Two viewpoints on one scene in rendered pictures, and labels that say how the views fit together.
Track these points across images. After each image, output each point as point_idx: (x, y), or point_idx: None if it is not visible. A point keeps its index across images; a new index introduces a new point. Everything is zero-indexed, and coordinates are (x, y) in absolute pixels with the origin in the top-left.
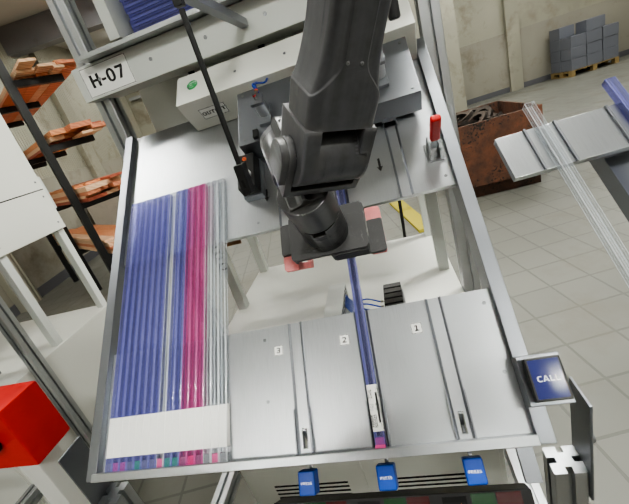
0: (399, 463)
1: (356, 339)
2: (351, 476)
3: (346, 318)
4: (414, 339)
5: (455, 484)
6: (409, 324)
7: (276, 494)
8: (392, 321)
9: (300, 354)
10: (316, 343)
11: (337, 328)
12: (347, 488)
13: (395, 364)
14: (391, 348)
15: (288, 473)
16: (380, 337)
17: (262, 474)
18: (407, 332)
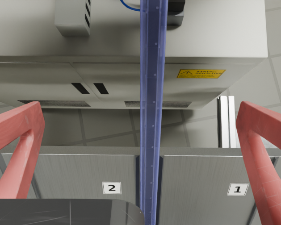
0: (131, 97)
1: (133, 189)
2: (88, 99)
3: (119, 161)
4: (227, 200)
5: (169, 104)
6: (229, 183)
7: (20, 102)
8: (203, 176)
9: (31, 194)
10: (60, 185)
11: (100, 172)
12: (83, 102)
13: (186, 219)
14: (187, 205)
15: (29, 97)
16: (174, 192)
17: (3, 97)
18: (220, 192)
